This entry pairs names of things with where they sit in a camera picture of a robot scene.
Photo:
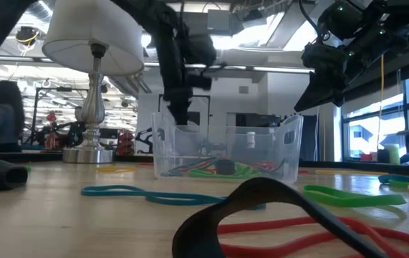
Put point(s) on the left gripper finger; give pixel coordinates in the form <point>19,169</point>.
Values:
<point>175,109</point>
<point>186,111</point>

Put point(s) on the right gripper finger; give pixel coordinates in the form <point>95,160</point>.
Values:
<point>324,81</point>
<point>322,96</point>

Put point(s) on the red rubber band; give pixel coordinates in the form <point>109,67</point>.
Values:
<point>266,166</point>
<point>261,225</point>
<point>146,164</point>

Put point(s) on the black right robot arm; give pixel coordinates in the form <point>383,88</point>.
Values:
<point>387,36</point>

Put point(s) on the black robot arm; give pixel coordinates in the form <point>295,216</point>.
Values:
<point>144,139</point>

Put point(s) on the clear plastic bin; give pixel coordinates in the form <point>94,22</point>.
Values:
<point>261,143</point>

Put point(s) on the red stacked equipment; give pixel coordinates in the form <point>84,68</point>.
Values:
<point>126,143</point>

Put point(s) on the large window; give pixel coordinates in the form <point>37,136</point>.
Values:
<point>369,136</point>

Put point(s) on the white bottle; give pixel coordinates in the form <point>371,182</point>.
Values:
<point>250,139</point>

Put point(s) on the red container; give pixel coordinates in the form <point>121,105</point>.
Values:
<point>366,157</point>

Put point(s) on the pale green cylinder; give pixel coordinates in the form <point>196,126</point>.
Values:
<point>392,154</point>

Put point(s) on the white shade table lamp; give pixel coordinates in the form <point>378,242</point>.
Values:
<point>93,32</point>

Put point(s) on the red and black machine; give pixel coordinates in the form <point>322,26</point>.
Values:
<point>64,134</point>

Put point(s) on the black metal rack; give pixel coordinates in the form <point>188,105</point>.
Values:
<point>61,89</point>

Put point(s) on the person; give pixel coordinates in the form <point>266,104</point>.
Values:
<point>0,122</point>

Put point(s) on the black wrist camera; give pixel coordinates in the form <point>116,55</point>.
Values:
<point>200,81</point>

